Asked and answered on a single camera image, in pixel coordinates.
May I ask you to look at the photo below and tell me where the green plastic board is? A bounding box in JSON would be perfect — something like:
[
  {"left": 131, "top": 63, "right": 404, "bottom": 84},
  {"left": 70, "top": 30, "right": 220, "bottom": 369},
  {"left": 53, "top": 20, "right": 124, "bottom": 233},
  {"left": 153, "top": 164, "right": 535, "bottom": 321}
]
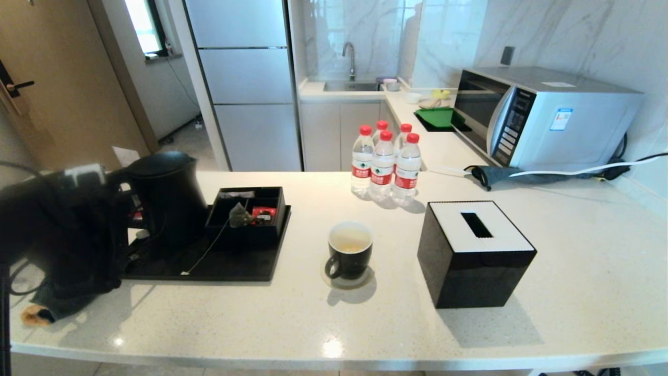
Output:
[{"left": 415, "top": 107, "right": 465, "bottom": 128}]

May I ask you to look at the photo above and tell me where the white refrigerator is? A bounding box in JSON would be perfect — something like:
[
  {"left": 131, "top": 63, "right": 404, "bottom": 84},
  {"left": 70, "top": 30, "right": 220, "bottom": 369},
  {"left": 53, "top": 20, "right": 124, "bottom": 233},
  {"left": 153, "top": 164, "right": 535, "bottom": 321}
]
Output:
[{"left": 183, "top": 0, "right": 303, "bottom": 172}]

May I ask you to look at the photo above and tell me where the round beige coaster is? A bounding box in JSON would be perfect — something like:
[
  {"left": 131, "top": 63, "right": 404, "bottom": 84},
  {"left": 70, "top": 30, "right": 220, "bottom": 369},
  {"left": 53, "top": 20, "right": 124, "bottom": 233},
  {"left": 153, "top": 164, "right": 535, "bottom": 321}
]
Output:
[{"left": 320, "top": 261, "right": 374, "bottom": 289}]

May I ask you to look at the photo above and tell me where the grey and orange towel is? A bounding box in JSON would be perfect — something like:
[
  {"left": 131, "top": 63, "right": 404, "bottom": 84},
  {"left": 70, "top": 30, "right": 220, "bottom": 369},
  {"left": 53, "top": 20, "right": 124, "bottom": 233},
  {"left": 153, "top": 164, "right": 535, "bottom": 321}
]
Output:
[{"left": 21, "top": 279, "right": 97, "bottom": 327}]

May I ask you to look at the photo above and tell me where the black door handle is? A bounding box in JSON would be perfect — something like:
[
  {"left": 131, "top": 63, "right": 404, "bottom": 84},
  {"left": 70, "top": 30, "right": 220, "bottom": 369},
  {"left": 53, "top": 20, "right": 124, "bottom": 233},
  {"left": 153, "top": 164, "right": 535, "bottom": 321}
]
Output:
[{"left": 0, "top": 60, "right": 36, "bottom": 100}]

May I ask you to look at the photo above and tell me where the white sink base cabinet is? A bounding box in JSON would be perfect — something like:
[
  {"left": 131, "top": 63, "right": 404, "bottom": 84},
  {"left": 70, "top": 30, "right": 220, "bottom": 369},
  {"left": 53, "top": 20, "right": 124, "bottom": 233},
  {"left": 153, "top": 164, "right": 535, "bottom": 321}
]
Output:
[{"left": 300, "top": 99, "right": 389, "bottom": 172}]

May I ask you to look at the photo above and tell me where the silver microwave oven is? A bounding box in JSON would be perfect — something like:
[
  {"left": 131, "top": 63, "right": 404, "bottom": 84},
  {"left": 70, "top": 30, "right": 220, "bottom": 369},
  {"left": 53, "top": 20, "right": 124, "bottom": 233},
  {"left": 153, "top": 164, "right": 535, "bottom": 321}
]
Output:
[{"left": 451, "top": 66, "right": 643, "bottom": 170}]

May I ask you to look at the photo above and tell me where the chrome sink faucet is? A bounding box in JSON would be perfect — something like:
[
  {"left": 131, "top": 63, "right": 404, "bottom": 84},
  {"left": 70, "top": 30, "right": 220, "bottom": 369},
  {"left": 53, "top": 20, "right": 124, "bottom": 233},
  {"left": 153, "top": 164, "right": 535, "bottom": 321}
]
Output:
[{"left": 342, "top": 42, "right": 357, "bottom": 83}]

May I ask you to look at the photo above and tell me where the black power cable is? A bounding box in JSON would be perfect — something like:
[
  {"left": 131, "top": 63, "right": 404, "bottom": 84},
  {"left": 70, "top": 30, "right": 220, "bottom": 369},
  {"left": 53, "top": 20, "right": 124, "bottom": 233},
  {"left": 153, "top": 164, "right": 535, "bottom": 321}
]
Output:
[{"left": 595, "top": 133, "right": 668, "bottom": 181}]

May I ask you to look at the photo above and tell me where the black electric kettle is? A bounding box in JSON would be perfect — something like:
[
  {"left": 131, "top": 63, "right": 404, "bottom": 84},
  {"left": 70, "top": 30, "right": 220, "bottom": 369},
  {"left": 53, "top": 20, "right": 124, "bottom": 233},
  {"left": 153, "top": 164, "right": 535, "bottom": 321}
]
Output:
[{"left": 107, "top": 151, "right": 208, "bottom": 251}]

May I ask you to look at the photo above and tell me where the steel kitchen sink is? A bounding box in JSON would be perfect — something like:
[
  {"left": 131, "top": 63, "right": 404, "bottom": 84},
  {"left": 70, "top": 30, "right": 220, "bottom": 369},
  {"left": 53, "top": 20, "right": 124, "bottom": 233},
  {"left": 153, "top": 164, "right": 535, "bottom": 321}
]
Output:
[{"left": 324, "top": 81, "right": 381, "bottom": 93}]

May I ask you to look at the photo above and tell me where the window with dark frame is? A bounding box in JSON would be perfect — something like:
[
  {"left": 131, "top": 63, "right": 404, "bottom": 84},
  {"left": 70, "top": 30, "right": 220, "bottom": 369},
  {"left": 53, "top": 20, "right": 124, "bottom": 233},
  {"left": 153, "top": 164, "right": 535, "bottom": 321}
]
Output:
[{"left": 124, "top": 0, "right": 170, "bottom": 61}]

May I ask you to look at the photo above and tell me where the tea bag with string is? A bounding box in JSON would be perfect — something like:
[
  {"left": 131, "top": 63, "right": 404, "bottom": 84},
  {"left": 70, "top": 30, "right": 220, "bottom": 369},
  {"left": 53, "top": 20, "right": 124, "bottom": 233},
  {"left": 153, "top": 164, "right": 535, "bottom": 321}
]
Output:
[{"left": 180, "top": 203, "right": 254, "bottom": 276}]

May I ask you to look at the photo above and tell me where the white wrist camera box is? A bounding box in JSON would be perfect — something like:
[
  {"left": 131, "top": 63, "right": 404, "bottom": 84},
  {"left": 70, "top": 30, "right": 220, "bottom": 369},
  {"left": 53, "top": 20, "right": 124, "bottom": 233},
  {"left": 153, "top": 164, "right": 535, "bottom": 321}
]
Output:
[{"left": 64, "top": 163, "right": 108, "bottom": 189}]

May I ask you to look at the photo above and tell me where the black compartment organizer box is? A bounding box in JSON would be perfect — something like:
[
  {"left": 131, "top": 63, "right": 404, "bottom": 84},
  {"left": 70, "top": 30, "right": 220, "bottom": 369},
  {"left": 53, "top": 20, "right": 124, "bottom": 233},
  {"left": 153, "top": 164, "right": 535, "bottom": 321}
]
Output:
[{"left": 205, "top": 186, "right": 288, "bottom": 249}]

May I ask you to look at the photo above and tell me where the black serving tray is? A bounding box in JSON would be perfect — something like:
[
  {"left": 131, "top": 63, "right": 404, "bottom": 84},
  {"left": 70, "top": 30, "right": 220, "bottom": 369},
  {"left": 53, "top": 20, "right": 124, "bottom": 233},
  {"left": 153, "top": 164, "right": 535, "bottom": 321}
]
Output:
[{"left": 123, "top": 205, "right": 292, "bottom": 283}]

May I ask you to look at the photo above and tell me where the white cable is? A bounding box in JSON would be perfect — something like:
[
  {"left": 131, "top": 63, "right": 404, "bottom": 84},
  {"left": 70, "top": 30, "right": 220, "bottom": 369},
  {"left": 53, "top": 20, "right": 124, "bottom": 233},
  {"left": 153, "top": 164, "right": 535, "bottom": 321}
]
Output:
[{"left": 428, "top": 155, "right": 668, "bottom": 178}]

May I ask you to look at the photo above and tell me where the black mug white inside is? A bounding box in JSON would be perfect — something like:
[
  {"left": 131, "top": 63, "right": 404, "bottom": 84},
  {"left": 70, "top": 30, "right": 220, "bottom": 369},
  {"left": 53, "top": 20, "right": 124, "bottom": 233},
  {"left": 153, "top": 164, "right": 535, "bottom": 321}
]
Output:
[{"left": 325, "top": 221, "right": 374, "bottom": 281}]

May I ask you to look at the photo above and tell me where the acrylic wifi sign stand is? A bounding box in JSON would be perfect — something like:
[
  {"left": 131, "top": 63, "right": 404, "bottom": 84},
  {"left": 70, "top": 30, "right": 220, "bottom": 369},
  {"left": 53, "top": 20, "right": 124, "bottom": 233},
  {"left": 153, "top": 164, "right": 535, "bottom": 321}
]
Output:
[{"left": 112, "top": 146, "right": 141, "bottom": 168}]

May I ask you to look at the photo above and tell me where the black coiled cable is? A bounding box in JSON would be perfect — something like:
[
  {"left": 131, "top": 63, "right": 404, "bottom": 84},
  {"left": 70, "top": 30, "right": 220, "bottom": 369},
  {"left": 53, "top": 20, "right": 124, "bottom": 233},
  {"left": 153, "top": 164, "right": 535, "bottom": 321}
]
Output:
[{"left": 538, "top": 369, "right": 624, "bottom": 376}]

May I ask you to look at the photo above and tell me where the brown wooden door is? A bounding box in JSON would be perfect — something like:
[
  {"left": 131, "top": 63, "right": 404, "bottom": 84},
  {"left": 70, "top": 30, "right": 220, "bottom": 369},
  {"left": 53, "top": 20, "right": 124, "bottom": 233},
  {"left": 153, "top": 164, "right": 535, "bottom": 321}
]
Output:
[{"left": 0, "top": 0, "right": 152, "bottom": 173}]

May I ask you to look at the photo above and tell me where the black white tissue box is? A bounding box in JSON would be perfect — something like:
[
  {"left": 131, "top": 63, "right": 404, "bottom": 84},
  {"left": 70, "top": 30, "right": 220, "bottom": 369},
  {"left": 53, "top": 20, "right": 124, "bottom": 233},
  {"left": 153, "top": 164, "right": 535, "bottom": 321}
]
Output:
[{"left": 416, "top": 201, "right": 537, "bottom": 309}]

